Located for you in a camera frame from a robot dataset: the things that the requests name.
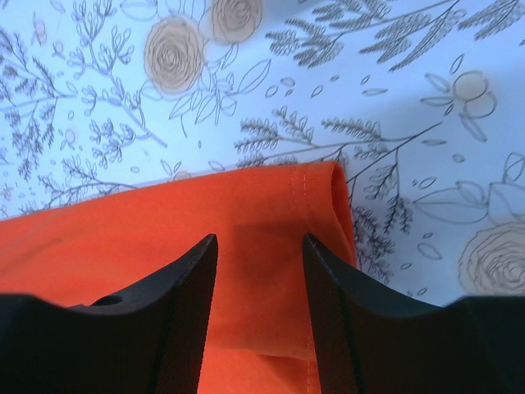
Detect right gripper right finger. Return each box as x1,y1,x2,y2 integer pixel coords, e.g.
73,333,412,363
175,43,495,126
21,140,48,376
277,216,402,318
303,235,524,393

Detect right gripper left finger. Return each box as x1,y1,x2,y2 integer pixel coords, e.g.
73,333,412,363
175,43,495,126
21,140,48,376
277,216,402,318
1,234,218,393

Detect orange t-shirt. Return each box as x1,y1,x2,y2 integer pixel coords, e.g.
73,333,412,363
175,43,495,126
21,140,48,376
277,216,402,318
1,162,356,393

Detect floral patterned table mat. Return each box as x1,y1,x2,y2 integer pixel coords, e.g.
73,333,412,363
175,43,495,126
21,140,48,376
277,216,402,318
1,1,524,304

